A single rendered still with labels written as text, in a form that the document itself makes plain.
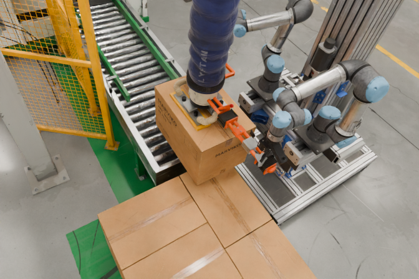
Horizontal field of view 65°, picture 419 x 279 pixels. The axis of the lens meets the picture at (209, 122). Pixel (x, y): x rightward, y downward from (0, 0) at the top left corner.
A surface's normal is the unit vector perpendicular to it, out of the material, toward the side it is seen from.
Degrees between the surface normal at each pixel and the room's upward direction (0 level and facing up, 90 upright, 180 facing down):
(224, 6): 71
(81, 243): 0
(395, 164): 0
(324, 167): 0
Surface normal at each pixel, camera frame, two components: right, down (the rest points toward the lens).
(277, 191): 0.11, -0.63
